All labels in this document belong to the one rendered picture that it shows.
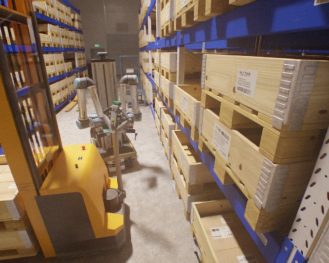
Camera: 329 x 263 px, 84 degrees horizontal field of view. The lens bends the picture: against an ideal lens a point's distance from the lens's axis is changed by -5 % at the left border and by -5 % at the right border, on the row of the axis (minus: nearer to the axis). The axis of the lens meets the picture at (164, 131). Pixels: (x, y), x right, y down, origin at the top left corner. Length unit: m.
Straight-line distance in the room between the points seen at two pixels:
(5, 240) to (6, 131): 1.03
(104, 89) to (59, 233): 2.03
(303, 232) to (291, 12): 0.72
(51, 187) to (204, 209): 1.32
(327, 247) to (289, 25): 0.66
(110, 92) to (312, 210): 2.90
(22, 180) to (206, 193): 1.58
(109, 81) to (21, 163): 1.87
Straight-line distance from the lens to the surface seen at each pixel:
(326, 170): 0.70
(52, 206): 1.89
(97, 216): 1.91
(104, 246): 2.21
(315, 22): 0.74
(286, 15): 0.83
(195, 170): 1.76
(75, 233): 2.08
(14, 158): 1.77
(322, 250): 0.69
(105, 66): 3.13
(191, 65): 2.51
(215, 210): 1.98
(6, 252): 2.52
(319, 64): 0.71
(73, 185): 1.73
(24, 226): 2.13
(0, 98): 1.63
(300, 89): 0.68
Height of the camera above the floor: 1.87
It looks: 23 degrees down
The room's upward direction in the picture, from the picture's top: straight up
